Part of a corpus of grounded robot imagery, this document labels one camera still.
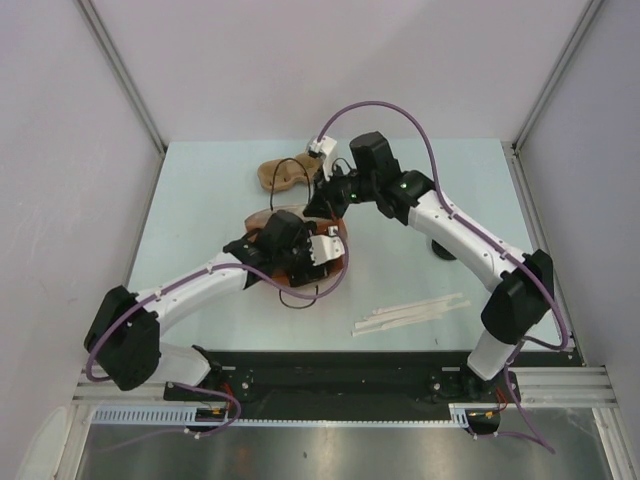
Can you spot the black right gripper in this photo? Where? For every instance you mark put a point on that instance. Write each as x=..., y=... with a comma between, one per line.
x=325, y=205

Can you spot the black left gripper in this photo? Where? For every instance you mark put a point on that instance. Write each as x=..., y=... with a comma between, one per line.
x=299, y=274

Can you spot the orange paper bag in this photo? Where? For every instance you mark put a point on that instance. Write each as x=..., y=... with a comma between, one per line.
x=283, y=234

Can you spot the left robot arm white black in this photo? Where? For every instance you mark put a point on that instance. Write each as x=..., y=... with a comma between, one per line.
x=125, y=343

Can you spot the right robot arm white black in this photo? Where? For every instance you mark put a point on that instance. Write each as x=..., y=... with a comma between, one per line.
x=521, y=285

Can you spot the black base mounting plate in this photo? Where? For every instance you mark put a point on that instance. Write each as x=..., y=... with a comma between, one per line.
x=350, y=386

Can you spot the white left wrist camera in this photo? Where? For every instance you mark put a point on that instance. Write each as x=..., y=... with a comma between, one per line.
x=326, y=247

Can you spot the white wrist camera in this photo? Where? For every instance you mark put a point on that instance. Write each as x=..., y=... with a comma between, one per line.
x=326, y=149
x=326, y=247

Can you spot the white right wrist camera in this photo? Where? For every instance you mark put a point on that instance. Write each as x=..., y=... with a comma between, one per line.
x=326, y=149

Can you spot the white slotted cable duct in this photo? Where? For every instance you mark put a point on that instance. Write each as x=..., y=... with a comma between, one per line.
x=184, y=416

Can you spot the aluminium frame rail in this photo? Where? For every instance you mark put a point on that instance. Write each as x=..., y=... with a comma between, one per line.
x=565, y=386

